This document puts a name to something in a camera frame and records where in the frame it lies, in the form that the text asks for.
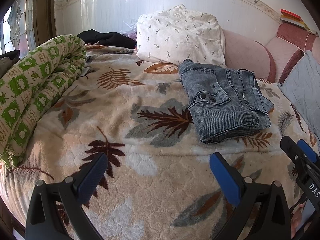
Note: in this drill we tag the grey-blue quilted pillow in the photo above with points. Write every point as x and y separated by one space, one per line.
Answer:
305 87

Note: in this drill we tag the clear plastic wrap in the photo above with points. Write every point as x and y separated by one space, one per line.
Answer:
131 31

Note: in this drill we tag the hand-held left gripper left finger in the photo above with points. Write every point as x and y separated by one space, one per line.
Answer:
92 177

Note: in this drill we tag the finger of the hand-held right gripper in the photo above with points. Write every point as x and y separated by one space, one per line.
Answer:
308 152
292 152

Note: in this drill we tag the red book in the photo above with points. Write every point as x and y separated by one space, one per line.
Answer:
290 13

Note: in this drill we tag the green patterned quilt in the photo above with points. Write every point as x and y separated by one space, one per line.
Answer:
37 85

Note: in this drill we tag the black cloth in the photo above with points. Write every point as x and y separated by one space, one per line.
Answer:
107 38

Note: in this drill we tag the pink padded headboard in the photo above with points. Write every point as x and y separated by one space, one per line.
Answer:
247 55

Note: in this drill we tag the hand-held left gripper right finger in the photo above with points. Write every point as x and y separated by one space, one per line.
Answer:
225 177

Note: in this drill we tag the grey-blue denim pants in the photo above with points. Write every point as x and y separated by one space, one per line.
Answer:
220 105

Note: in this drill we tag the stained glass window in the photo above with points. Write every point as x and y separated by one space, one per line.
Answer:
15 22

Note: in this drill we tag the person's right hand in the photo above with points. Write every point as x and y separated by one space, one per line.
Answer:
297 221

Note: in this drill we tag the dark cloth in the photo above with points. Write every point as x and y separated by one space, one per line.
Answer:
8 62

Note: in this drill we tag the leaf print fleece blanket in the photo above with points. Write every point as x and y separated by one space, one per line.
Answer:
125 135

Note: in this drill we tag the white sprig print pillow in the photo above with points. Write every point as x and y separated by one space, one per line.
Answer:
180 37

